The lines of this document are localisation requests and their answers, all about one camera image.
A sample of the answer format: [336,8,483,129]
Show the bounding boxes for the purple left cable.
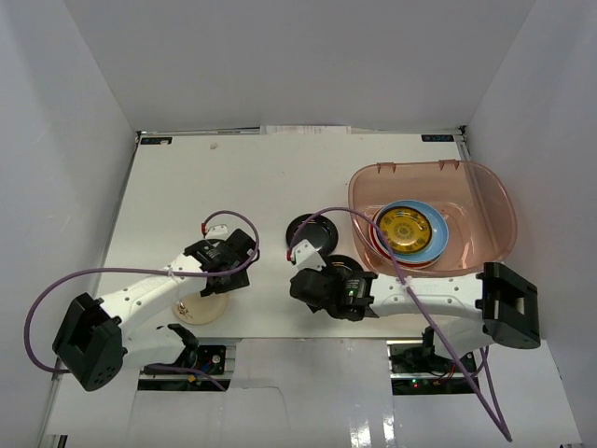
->
[23,211,261,391]

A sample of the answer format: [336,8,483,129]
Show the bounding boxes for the yellow patterned brown-rim plate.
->
[376,206,433,255]

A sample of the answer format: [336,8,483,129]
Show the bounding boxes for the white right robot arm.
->
[289,262,541,372]

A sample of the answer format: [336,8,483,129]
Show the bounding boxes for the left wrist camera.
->
[201,223,229,240]

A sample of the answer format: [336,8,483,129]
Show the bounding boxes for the light blue plastic plate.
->
[372,199,451,265]

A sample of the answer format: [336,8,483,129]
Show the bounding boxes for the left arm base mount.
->
[139,326,229,391]

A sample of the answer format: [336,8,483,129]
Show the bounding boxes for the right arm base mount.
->
[386,328,474,397]

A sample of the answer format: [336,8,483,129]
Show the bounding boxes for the right black corner label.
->
[421,134,454,143]

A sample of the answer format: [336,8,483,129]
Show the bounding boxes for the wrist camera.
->
[286,239,326,271]
[201,223,229,240]

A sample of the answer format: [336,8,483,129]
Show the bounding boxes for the cream plate with flowers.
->
[173,293,229,326]

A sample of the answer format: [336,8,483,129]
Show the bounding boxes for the black corner label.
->
[421,134,454,143]
[139,136,173,146]

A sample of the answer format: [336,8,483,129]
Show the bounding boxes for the left black corner label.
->
[139,136,173,146]

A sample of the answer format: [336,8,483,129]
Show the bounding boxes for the black glossy plate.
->
[285,214,339,257]
[324,254,363,279]

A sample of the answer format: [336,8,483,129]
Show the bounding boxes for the white papers at back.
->
[260,125,352,135]

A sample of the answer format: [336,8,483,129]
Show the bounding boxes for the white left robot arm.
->
[52,229,257,392]

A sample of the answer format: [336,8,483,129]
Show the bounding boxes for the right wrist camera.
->
[286,239,326,271]

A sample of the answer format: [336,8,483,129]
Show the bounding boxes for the red teal floral plate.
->
[368,212,439,271]

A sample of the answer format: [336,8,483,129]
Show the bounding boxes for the pink transparent plastic bin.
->
[348,160,518,277]

